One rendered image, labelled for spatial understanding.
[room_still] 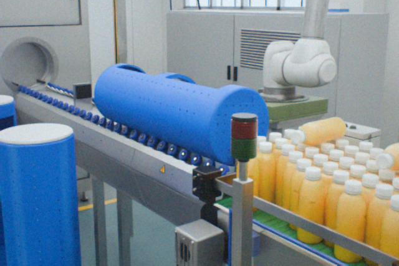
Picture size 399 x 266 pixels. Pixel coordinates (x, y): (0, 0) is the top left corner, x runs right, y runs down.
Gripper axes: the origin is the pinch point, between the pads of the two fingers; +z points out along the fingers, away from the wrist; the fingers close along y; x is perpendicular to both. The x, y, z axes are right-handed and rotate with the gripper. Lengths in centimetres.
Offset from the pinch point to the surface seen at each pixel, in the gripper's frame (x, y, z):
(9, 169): 14, -71, 69
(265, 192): -68, -28, 60
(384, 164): -104, -29, 40
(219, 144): -45, -25, 51
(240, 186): -83, -59, 47
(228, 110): -45, -22, 40
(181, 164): -25, -23, 64
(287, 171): -77, -31, 50
